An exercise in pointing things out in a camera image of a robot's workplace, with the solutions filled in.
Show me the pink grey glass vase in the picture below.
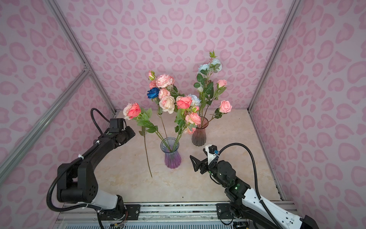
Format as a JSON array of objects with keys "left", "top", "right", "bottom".
[{"left": 192, "top": 117, "right": 209, "bottom": 147}]

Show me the blue purple glass vase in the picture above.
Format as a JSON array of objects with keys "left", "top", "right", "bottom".
[{"left": 160, "top": 137, "right": 182, "bottom": 169}]

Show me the pink peach rose spray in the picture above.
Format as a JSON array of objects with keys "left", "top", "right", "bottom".
[{"left": 184, "top": 106, "right": 202, "bottom": 135}]

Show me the pink rosebud stem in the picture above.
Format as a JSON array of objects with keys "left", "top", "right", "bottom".
[
  {"left": 209, "top": 100, "right": 232, "bottom": 122},
  {"left": 205, "top": 80, "right": 227, "bottom": 116}
]

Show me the white blue artificial rose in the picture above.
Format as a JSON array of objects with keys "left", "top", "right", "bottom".
[{"left": 188, "top": 94, "right": 201, "bottom": 107}]

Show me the pink peach rose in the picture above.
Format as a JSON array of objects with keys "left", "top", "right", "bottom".
[{"left": 173, "top": 96, "right": 196, "bottom": 150}]

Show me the pale blue flower spray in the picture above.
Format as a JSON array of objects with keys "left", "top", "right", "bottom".
[{"left": 193, "top": 51, "right": 222, "bottom": 127}]

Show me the pink white peony spray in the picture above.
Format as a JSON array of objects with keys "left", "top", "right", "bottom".
[{"left": 148, "top": 70, "right": 185, "bottom": 114}]

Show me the dark blue small flower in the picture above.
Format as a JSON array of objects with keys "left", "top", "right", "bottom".
[{"left": 147, "top": 87, "right": 167, "bottom": 137}]

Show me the red pink rose stem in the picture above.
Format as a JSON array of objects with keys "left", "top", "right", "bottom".
[{"left": 128, "top": 103, "right": 164, "bottom": 141}]

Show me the cream rose single stem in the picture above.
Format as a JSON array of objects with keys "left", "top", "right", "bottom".
[{"left": 123, "top": 103, "right": 132, "bottom": 120}]

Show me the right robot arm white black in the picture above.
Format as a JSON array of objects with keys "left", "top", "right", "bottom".
[{"left": 190, "top": 153, "right": 319, "bottom": 229}]

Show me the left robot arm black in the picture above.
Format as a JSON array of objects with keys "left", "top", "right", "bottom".
[{"left": 47, "top": 118, "right": 135, "bottom": 220}]

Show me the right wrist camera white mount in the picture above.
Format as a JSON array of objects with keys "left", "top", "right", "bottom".
[{"left": 205, "top": 144, "right": 219, "bottom": 165}]

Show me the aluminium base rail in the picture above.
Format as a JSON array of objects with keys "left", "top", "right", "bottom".
[{"left": 54, "top": 201, "right": 301, "bottom": 229}]

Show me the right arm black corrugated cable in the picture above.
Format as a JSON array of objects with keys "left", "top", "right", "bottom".
[{"left": 217, "top": 143, "right": 284, "bottom": 229}]

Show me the aluminium corner frame post right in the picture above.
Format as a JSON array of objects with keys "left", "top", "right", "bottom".
[{"left": 247, "top": 0, "right": 304, "bottom": 112}]

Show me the aluminium corner frame post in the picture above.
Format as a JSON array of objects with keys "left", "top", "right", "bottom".
[
  {"left": 247, "top": 0, "right": 304, "bottom": 112},
  {"left": 44, "top": 0, "right": 117, "bottom": 115}
]

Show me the aluminium diagonal frame bar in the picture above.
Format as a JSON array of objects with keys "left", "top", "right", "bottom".
[{"left": 1, "top": 68, "right": 90, "bottom": 184}]

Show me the aluminium corner frame post left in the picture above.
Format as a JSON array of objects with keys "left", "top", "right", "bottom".
[{"left": 44, "top": 0, "right": 117, "bottom": 115}]

